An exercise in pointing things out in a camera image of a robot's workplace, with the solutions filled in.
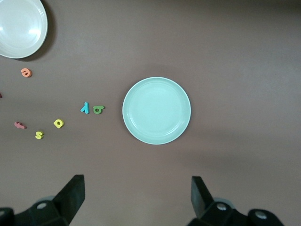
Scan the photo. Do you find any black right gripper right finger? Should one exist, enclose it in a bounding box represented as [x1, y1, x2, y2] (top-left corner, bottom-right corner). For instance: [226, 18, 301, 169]
[188, 176, 285, 226]

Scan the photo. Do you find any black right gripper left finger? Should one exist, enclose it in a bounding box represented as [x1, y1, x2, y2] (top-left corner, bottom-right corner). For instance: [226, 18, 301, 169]
[0, 174, 85, 226]

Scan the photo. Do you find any light green plate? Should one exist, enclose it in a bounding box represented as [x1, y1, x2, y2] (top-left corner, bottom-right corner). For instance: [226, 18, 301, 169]
[122, 76, 191, 145]

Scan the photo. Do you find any beige plate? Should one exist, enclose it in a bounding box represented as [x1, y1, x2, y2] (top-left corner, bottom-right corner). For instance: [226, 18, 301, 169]
[0, 0, 48, 59]

